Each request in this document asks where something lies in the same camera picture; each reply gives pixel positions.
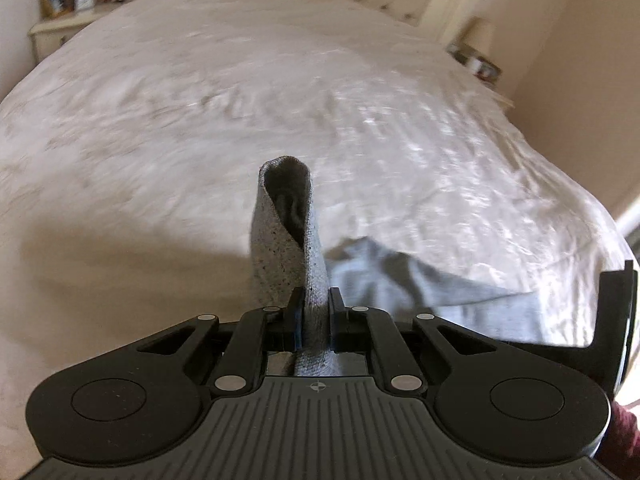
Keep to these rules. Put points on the cream nightstand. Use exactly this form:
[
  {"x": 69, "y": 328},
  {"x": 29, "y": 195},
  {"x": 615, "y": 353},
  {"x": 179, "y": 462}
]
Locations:
[
  {"x": 502, "y": 100},
  {"x": 55, "y": 35}
]

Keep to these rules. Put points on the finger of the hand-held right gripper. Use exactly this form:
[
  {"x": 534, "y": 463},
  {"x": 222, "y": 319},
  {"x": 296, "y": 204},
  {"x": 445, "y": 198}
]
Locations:
[{"x": 612, "y": 310}]

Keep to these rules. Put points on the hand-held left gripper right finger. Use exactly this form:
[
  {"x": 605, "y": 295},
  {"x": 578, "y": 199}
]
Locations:
[{"x": 334, "y": 325}]

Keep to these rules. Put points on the small white clock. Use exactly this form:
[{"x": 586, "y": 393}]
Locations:
[{"x": 84, "y": 0}]

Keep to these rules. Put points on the wooden photo frame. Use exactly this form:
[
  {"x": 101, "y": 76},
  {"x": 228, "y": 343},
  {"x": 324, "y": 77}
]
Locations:
[{"x": 53, "y": 2}]

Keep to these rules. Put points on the white bedspread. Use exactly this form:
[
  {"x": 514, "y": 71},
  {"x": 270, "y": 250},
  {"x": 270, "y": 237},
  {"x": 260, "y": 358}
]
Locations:
[{"x": 200, "y": 110}]

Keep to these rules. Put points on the person's right forearm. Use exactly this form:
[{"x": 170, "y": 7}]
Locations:
[{"x": 620, "y": 440}]

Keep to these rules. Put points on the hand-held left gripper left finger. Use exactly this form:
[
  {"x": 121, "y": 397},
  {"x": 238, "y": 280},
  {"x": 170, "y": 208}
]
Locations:
[{"x": 296, "y": 325}]

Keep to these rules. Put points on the light grey pants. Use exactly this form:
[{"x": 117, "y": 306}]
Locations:
[{"x": 280, "y": 240}]

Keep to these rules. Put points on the white shade table lamp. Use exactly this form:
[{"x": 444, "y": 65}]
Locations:
[{"x": 479, "y": 35}]

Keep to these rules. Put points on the colourful photo frame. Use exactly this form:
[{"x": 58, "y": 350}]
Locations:
[{"x": 482, "y": 66}]

